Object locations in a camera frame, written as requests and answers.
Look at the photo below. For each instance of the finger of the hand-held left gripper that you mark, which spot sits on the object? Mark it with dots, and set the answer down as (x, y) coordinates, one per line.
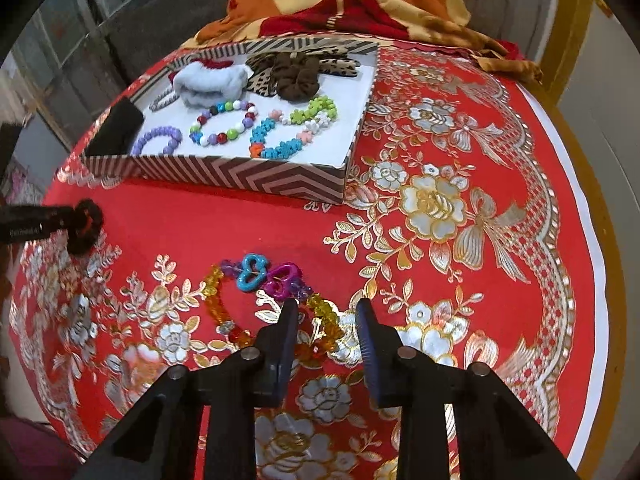
(64, 216)

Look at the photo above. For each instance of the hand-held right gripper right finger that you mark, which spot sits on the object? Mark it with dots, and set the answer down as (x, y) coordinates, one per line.
(370, 350)

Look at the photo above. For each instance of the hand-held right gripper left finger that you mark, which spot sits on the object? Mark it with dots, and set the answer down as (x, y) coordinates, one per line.
(285, 345)

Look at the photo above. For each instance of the black scrunchie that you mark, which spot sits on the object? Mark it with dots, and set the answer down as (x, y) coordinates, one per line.
(87, 230)

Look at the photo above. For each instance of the grey furry hair band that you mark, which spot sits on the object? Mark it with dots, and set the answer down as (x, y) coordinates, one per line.
(162, 100)

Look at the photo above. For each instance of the striped cardboard box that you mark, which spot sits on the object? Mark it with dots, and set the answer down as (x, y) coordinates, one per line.
(280, 180)

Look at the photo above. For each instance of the white fluffy scrunchie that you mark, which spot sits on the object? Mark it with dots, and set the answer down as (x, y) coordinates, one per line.
(210, 85)

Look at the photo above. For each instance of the leopard print scrunchie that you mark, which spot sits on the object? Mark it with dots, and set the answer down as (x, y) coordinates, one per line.
(260, 80)

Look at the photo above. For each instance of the black folded cloth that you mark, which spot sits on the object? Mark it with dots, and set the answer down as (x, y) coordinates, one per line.
(117, 127)

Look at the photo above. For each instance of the red floral tablecloth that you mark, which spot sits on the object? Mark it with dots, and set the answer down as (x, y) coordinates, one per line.
(450, 270)

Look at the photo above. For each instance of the grey window grille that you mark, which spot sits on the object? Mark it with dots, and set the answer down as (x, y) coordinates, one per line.
(125, 20)

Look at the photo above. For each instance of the person's maroon clothing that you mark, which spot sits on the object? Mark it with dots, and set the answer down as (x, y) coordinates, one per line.
(30, 450)

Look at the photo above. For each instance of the white table underlay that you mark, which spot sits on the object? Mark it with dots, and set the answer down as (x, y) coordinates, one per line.
(592, 260)

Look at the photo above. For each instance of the brown scrunchie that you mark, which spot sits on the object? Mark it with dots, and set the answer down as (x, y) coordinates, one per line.
(297, 77)

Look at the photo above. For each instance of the orange red blanket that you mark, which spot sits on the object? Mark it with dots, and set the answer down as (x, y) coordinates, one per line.
(380, 0)

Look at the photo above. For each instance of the yellow wooden door frame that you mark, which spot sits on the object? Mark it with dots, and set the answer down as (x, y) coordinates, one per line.
(567, 25)

